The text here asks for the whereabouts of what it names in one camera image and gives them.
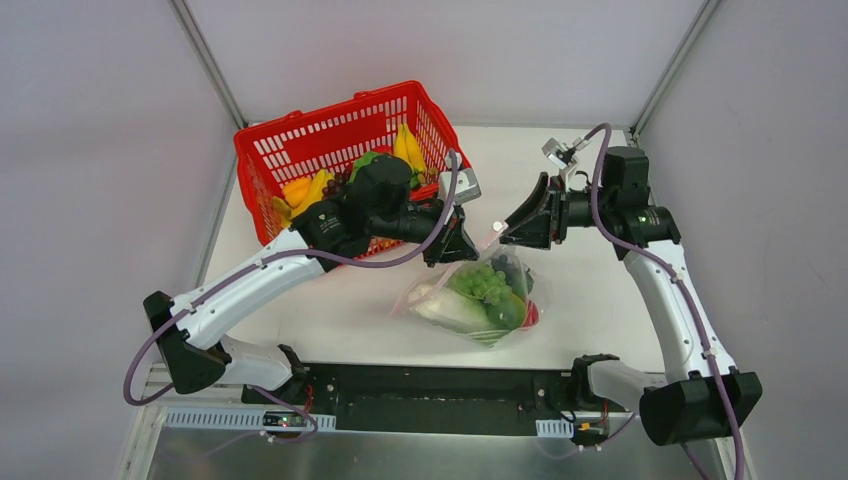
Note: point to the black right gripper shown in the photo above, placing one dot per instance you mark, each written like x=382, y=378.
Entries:
x=556, y=216

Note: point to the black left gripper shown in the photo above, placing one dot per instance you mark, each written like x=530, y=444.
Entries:
x=440, y=234

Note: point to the green grape bunch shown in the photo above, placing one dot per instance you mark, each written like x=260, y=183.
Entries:
x=479, y=281

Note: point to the dark purple grape bunch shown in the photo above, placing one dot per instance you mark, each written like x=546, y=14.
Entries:
x=517, y=276
x=335, y=184

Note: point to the clear zip top bag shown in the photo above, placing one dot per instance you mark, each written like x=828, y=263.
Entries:
x=488, y=248

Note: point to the red apple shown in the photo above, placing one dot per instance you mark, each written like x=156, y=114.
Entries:
x=532, y=315

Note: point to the green mango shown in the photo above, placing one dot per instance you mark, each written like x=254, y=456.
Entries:
x=508, y=314

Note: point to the red plastic shopping basket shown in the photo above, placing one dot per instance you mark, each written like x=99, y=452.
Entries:
x=299, y=144

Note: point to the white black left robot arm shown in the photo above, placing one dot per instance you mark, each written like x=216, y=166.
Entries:
x=370, y=222

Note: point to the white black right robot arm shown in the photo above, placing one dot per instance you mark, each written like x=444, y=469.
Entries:
x=701, y=394

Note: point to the yellow banana bunch back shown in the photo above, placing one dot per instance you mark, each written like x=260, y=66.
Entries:
x=407, y=148

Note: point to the yellow banana bunch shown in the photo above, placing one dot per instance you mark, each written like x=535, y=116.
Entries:
x=286, y=213
x=407, y=148

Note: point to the green lettuce leaf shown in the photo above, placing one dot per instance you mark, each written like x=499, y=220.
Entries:
x=362, y=162

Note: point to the yellow banana bunch front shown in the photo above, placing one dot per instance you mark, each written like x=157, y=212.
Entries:
x=286, y=213

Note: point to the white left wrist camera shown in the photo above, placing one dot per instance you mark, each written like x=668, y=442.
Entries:
x=467, y=186

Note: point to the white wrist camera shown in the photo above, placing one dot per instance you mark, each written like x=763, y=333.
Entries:
x=564, y=156
x=467, y=186

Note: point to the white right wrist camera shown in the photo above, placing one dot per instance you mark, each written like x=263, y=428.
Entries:
x=564, y=156

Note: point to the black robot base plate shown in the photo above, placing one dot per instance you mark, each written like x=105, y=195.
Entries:
x=439, y=400

